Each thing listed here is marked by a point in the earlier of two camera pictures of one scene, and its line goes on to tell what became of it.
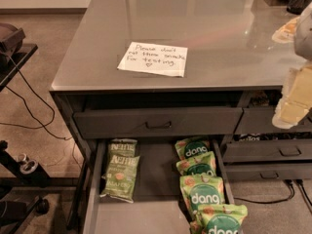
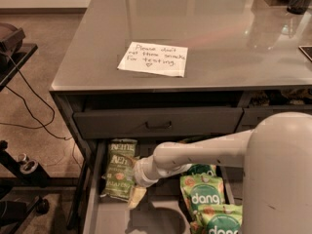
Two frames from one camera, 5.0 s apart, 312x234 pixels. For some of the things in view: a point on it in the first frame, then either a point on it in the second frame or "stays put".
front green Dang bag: [216, 218] stays put
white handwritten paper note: [155, 58] stays put
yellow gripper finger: [287, 32] -> [133, 160]
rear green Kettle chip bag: [122, 146] stays put
